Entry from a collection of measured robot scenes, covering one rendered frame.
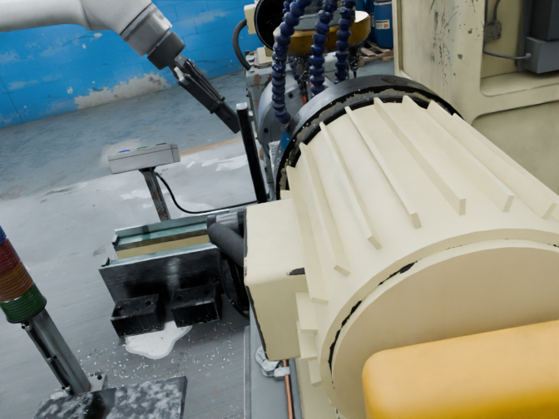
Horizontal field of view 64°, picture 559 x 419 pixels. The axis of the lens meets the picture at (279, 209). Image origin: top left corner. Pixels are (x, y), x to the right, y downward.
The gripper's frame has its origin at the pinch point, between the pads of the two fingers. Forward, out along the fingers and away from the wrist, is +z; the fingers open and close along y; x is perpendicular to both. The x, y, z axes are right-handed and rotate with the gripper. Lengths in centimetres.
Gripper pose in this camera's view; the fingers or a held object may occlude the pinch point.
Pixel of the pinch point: (229, 117)
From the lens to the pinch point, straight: 100.1
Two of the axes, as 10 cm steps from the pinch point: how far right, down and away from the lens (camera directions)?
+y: -0.7, -5.1, 8.6
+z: 6.4, 6.4, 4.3
